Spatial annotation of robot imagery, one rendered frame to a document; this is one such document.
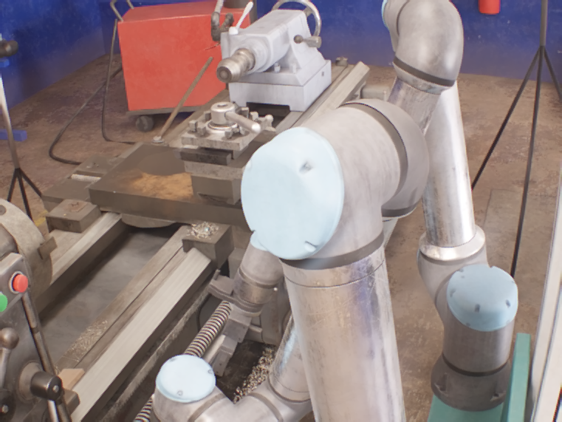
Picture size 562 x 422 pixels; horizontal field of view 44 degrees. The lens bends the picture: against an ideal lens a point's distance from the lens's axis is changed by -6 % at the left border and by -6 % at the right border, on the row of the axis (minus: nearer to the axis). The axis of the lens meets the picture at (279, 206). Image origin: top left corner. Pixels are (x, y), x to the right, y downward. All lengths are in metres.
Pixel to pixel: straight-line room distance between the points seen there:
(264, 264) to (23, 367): 0.56
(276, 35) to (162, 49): 2.18
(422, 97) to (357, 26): 4.67
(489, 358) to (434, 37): 0.67
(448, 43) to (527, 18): 4.43
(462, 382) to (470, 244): 0.29
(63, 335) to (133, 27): 3.12
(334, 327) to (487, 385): 0.84
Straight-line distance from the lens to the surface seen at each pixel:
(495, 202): 3.89
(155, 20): 4.72
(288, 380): 1.15
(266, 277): 1.53
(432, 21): 1.26
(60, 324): 1.95
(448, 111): 1.43
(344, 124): 0.74
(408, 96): 1.26
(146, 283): 1.84
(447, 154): 1.46
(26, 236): 1.48
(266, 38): 2.60
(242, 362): 2.22
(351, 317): 0.76
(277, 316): 2.01
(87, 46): 6.83
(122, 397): 1.64
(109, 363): 1.60
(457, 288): 1.49
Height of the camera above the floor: 1.85
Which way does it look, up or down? 29 degrees down
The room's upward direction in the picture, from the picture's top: 4 degrees counter-clockwise
